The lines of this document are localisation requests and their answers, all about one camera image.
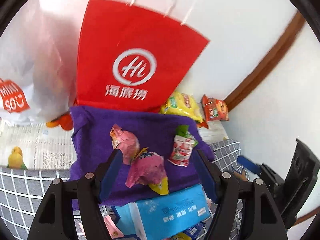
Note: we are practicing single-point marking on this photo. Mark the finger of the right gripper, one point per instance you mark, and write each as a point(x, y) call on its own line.
point(302, 175)
point(273, 181)

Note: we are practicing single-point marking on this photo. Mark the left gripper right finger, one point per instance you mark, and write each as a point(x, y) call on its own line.
point(261, 218)

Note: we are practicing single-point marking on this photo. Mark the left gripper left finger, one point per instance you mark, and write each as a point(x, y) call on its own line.
point(54, 218)

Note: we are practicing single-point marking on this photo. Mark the strawberry lychee jelly packet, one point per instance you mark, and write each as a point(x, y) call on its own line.
point(182, 149)

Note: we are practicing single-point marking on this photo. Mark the green triangular snack packet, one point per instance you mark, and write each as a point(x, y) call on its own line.
point(183, 131)

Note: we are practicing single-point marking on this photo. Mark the pink snack packet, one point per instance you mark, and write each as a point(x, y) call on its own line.
point(125, 141)

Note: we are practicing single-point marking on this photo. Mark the magenta snack packet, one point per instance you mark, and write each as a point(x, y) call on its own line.
point(147, 168)

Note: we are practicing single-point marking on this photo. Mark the long pink candy bar wrapper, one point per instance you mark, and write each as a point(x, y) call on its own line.
point(113, 230)

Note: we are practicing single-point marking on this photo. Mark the blue cookie packet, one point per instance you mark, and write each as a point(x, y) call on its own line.
point(194, 231)

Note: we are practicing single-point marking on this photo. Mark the yellow triangular snack packet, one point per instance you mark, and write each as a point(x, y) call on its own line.
point(163, 187)

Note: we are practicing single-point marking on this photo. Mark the grey checked bed sheet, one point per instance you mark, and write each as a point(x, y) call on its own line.
point(23, 190)

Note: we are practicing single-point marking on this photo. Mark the newspaper print sheet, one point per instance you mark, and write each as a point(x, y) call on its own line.
point(37, 147)

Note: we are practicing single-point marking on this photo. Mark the purple towel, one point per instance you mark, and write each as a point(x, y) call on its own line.
point(92, 143)

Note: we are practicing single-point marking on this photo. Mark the orange chips bag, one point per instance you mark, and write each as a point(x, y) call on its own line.
point(214, 109)

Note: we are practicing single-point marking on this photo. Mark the blue tissue pack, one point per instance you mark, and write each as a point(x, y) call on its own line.
point(164, 216)

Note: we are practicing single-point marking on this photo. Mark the yellow chips bag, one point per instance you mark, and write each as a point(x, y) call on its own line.
point(182, 104)

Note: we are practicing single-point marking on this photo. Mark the white Miniso plastic bag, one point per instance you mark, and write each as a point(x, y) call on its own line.
point(36, 83)

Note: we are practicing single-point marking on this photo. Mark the red paper shopping bag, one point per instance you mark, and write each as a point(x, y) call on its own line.
point(131, 58)

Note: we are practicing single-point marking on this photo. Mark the brown wooden door frame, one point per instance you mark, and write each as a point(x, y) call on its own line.
point(268, 63)

